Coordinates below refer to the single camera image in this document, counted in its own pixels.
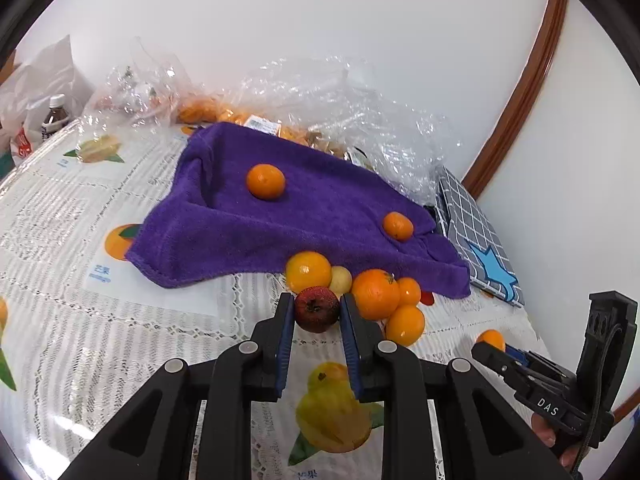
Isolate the dark red round fruit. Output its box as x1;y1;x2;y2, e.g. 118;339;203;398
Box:
294;286;341;333

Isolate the medium orange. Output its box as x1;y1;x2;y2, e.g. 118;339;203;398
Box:
246;163;287;200

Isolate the brown bottle white cap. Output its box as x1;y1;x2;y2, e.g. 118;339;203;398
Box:
40;94;71;141

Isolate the bag of pale brown fruits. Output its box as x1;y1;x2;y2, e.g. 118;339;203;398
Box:
305;129;372;167

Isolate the small orange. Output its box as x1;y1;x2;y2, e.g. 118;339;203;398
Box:
385;304;426;347
382;211;415;242
397;277;422;307
476;329;507;352

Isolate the purple towel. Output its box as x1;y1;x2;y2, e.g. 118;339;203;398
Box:
124;121;472;301

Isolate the large orange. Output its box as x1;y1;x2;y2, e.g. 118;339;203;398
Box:
351;269;401;321

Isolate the bag of small oranges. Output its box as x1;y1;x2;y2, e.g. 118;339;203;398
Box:
177;94;311;147

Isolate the grey checked bag blue star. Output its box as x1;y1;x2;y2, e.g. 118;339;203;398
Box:
432;165;526;307

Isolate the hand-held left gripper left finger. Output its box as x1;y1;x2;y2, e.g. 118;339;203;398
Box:
59;292;296;480

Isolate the pale yellow small fruit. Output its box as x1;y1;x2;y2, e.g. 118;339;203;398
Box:
327;266;353;296

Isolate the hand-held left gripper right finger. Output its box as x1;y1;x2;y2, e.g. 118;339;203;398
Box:
339;292;576;480

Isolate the brown wooden door trim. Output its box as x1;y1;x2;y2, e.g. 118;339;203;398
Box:
459;0;571;199

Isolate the yellow-orange round orange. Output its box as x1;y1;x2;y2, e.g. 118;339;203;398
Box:
285;251;333;294

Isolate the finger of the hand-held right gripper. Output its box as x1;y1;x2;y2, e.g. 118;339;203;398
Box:
471;341;531;398
504;344;576;382

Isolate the large crumpled clear plastic bag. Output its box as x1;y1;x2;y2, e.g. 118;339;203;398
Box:
239;56;453;207

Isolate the small clear plastic bag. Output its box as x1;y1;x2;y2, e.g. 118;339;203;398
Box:
81;36;197;127

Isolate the white plastic bag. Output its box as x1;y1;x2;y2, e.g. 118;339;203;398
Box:
0;35;94;163

